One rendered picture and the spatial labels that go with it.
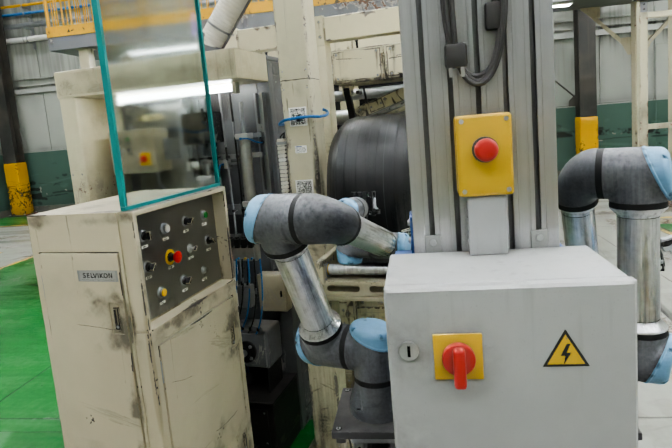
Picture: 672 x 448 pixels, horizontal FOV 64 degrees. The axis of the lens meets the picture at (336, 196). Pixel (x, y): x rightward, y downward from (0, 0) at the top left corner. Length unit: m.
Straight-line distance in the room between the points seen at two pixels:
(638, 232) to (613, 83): 10.74
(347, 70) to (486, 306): 1.71
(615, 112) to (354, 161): 10.28
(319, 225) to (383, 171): 0.75
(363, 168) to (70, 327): 1.08
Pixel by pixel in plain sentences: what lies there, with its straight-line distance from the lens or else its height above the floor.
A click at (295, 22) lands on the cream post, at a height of 1.87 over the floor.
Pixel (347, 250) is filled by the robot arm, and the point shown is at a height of 1.11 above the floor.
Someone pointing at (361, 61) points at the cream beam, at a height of 1.72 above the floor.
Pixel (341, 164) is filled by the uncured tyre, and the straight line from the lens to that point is 1.91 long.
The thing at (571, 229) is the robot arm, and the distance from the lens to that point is 1.41.
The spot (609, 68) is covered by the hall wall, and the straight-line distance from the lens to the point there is 12.02.
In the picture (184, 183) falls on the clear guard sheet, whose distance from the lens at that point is 1.92.
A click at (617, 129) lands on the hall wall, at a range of 11.98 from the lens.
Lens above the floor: 1.47
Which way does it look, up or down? 8 degrees down
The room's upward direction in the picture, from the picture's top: 5 degrees counter-clockwise
